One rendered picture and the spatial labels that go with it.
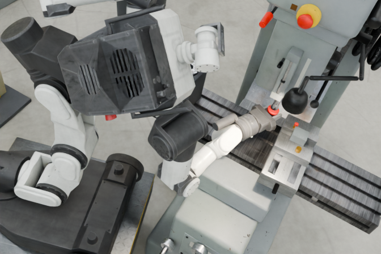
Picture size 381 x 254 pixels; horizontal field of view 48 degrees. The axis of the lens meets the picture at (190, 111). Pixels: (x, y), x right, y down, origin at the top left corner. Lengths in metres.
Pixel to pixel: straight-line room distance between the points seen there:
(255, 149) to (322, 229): 1.19
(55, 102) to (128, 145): 1.59
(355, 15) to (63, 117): 0.90
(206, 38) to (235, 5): 3.06
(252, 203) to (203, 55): 0.83
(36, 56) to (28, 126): 1.79
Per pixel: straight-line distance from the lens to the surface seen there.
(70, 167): 1.63
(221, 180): 1.80
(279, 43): 1.41
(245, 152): 1.80
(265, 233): 2.52
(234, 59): 3.62
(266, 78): 1.51
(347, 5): 1.13
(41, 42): 1.32
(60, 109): 1.39
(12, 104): 3.16
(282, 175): 1.70
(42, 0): 1.29
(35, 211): 2.07
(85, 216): 2.02
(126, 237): 2.16
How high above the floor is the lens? 2.39
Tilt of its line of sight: 50 degrees down
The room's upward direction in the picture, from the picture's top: 13 degrees clockwise
